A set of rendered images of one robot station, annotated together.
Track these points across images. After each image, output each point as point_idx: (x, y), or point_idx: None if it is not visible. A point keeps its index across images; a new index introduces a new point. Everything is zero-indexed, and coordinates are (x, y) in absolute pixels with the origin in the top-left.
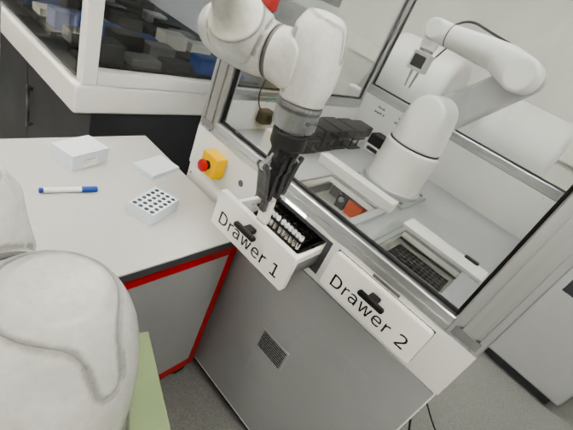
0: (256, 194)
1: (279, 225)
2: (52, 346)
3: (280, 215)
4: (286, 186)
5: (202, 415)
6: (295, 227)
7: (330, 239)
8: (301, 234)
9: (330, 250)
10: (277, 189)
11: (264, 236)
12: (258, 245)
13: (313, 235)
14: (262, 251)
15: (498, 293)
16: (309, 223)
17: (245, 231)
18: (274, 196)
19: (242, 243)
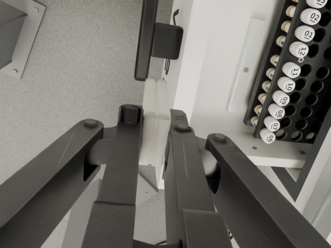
0: (77, 124)
1: (277, 62)
2: None
3: (324, 38)
4: (213, 202)
5: (163, 7)
6: (305, 95)
7: (301, 196)
8: (290, 119)
9: (285, 190)
10: (165, 183)
11: (173, 90)
12: (170, 72)
13: (316, 135)
14: (167, 85)
15: None
16: (325, 131)
17: (138, 46)
18: (165, 155)
19: (173, 17)
